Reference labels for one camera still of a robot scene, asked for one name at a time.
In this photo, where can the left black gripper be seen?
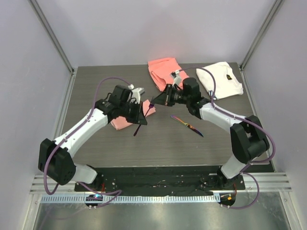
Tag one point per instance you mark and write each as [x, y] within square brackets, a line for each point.
[138, 117]

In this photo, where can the left aluminium frame post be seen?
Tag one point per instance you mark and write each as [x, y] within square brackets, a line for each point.
[52, 36]

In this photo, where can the white slotted cable duct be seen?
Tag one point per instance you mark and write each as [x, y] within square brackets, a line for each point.
[92, 198]

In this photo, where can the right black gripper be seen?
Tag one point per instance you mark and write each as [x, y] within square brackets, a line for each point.
[165, 97]

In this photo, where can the aluminium frame post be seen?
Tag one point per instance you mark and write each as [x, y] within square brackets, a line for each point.
[275, 8]
[52, 36]

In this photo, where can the right aluminium frame post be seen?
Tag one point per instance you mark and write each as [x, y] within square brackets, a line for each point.
[275, 8]

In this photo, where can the folded white shirt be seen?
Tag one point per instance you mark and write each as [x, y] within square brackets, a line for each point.
[226, 83]

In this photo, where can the folded coral cloth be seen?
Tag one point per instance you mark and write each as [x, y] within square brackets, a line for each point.
[160, 71]

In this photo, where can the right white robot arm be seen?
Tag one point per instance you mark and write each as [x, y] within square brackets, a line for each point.
[248, 139]

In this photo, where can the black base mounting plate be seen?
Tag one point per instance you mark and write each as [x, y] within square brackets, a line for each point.
[164, 172]

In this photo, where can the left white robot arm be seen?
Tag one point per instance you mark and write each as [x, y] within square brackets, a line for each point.
[56, 156]

